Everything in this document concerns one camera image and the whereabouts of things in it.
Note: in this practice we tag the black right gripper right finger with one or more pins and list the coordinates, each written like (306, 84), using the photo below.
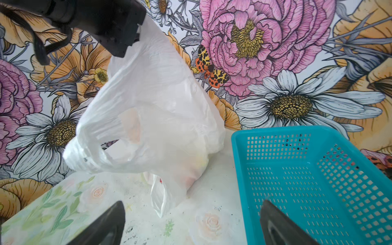
(279, 229)

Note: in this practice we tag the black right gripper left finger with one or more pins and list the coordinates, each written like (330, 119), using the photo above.
(107, 229)

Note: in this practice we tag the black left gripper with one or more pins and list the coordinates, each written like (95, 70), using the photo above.
(114, 24)

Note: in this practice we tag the teal plastic mesh basket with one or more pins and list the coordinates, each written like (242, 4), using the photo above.
(318, 179)

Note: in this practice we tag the white translucent plastic bag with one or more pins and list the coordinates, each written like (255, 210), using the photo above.
(151, 117)

